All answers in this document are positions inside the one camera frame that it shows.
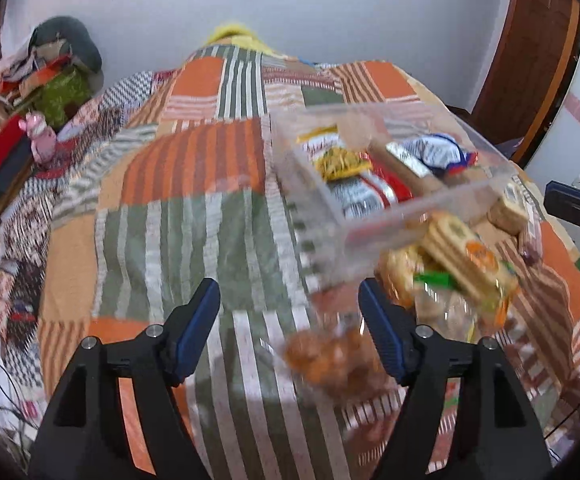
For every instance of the round cookie packet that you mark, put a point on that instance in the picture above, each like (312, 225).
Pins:
(400, 270)

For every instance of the pile of clothes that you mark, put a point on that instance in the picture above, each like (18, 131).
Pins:
(20, 70)

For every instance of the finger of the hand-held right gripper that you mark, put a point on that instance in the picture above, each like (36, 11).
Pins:
(570, 205)

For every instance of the brown wafer bar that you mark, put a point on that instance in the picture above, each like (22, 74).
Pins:
(410, 175)

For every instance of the brown wooden door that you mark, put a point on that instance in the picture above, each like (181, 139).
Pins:
(535, 60)

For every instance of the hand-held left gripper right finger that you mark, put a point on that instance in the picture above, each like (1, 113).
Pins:
(380, 325)

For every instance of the clear packet with green label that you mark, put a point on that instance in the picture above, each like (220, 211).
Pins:
(445, 305)

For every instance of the cracker packet with orange label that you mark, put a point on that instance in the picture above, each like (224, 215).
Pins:
(465, 250)

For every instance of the small tan cracker packet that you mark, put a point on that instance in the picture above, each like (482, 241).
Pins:
(510, 210)

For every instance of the yellow snack packet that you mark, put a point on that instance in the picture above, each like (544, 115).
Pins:
(337, 160)

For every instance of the silver and gold snack bar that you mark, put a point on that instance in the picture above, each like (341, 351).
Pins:
(406, 156)

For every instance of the red and white snack packet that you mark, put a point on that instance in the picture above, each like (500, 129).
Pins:
(365, 195)

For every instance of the yellow pillow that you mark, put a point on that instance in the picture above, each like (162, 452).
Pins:
(232, 35)

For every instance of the patchwork striped blanket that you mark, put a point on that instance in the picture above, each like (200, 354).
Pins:
(170, 240)

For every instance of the clear plastic container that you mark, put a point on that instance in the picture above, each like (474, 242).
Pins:
(320, 240)

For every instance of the pink plush toy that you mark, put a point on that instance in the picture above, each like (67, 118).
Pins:
(40, 135)

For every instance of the blue and white snack packet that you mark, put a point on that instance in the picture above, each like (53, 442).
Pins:
(435, 152)

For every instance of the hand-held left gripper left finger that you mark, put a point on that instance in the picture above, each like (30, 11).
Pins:
(197, 330)

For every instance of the green patterned cloth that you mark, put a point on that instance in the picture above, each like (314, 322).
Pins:
(62, 95)

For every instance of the dark red candy packet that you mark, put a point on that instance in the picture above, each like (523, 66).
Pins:
(531, 255)

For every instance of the red box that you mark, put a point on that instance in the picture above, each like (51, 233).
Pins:
(5, 145)

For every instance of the clear bag of orange snacks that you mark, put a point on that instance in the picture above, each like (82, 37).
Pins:
(330, 360)

